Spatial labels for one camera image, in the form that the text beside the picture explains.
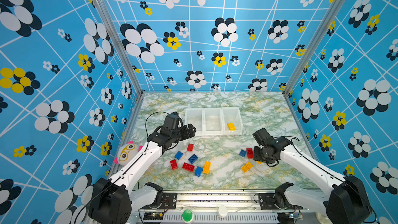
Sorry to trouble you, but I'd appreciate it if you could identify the small red square lego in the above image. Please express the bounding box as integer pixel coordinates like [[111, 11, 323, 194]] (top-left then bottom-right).
[[187, 144, 194, 152]]

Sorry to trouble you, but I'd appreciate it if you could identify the small blue lego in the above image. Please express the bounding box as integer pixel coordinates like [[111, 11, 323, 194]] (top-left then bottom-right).
[[175, 151, 183, 160], [239, 149, 246, 157]]

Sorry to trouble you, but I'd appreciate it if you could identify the yellow curved lego brick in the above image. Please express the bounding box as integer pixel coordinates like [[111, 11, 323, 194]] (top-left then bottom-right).
[[227, 123, 236, 131]]

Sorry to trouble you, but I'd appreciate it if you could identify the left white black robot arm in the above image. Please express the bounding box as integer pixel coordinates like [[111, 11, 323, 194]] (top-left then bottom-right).
[[88, 112, 197, 224]]

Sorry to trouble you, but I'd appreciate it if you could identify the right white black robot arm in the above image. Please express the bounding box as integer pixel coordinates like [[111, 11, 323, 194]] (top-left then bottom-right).
[[253, 128, 377, 224]]

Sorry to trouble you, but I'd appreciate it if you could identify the left translucent white bin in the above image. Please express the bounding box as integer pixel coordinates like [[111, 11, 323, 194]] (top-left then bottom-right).
[[184, 108, 205, 136]]

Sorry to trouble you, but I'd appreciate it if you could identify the orange long lego brick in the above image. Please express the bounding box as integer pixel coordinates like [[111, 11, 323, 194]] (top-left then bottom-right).
[[241, 162, 253, 173]]

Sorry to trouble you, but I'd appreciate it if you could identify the blue studded lego brick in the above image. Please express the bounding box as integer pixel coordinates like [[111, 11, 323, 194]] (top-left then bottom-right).
[[188, 154, 198, 164]]

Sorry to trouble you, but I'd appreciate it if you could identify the middle translucent white bin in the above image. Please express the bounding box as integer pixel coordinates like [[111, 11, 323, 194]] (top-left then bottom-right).
[[203, 108, 222, 136]]

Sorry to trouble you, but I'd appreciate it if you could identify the red long lego brick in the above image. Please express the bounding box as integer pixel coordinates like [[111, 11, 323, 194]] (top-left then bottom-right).
[[182, 163, 195, 172]]

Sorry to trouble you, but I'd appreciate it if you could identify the blue lego brick bottom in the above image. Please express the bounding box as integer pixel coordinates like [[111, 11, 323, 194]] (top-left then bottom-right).
[[194, 167, 203, 177]]

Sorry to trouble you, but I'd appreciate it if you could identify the yellow long lego brick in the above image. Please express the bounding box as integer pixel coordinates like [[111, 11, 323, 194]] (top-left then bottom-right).
[[203, 161, 211, 174]]

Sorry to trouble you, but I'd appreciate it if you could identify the pink white plush toy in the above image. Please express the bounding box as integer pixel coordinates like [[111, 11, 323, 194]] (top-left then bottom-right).
[[114, 141, 143, 166]]

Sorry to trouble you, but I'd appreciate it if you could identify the white round knob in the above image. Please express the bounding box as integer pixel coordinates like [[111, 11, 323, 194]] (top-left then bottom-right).
[[217, 205, 229, 218]]

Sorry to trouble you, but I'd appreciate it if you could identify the green push button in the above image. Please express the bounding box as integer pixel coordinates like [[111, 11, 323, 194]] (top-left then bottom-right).
[[182, 209, 194, 224]]

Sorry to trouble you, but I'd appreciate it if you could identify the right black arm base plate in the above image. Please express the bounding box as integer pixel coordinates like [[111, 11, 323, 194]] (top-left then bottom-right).
[[253, 193, 303, 211]]

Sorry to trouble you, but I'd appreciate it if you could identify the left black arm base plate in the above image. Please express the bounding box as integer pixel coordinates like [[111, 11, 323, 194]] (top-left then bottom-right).
[[141, 192, 177, 210]]

